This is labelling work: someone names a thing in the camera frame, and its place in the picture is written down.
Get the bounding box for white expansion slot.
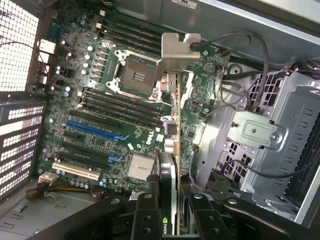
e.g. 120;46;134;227
51;161;101;181

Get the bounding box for red black twisted wire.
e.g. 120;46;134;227
0;41;51;76

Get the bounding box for yellow black power wires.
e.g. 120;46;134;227
26;172;101;201

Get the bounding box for green motherboard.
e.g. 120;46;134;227
37;9;231;198

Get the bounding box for silver chipset heatsink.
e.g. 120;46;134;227
128;153;156;181

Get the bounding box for CPU socket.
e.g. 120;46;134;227
106;48;163;101

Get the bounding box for short black expansion slot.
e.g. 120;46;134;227
62;129;81;140

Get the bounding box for silver disk bay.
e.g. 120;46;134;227
194;67;320;223

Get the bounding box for blue expansion slot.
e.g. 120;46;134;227
65;121;130;141

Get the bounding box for open black PC case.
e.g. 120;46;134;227
0;0;320;240

